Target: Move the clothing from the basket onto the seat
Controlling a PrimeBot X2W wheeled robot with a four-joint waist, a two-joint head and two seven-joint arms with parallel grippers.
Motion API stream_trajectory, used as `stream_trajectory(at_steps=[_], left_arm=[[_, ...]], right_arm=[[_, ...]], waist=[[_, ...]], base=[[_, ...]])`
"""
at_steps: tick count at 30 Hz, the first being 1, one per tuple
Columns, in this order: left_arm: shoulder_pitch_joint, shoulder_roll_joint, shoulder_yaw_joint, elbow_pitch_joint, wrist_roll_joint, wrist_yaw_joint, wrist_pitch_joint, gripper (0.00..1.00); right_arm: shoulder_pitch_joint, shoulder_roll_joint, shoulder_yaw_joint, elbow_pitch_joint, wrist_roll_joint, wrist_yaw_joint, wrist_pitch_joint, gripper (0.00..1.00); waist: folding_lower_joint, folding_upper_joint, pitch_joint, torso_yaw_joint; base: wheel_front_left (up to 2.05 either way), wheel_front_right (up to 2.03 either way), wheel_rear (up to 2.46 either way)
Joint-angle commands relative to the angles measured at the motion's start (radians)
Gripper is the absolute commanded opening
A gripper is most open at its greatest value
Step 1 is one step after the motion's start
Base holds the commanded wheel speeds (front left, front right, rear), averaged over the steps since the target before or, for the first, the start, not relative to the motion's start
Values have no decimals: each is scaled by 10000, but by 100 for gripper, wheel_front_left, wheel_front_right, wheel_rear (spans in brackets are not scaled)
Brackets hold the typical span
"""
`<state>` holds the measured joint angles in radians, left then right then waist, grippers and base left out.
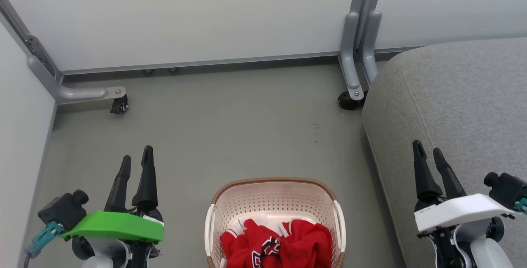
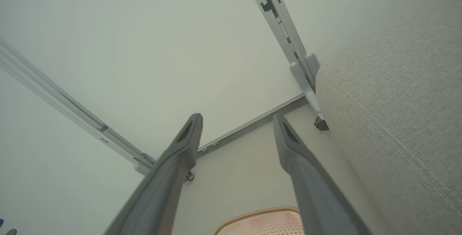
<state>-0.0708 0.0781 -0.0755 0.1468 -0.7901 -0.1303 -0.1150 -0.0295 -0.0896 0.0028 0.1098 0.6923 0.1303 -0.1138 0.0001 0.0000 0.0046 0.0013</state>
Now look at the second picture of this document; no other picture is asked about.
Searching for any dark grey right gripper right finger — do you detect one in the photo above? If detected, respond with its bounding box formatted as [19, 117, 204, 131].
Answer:
[273, 114, 372, 235]

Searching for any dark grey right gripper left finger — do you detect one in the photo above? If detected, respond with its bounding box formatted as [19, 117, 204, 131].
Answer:
[104, 113, 203, 235]

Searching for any grey fabric sofa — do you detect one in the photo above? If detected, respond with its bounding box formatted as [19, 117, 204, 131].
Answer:
[316, 0, 462, 235]

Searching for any white perforated laundry basket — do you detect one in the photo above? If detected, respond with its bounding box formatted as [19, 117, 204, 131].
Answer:
[214, 206, 305, 235]

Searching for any grey partition post foot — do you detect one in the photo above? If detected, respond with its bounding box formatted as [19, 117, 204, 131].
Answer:
[305, 53, 321, 80]
[290, 62, 323, 120]
[134, 154, 156, 176]

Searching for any grey partition bottom rail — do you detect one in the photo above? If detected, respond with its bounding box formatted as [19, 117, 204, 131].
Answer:
[197, 93, 308, 158]

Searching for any grey corner partition post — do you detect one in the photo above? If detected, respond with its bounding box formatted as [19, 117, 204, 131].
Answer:
[0, 42, 156, 167]

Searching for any grey double partition post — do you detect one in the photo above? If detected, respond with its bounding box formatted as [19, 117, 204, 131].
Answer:
[242, 0, 316, 84]

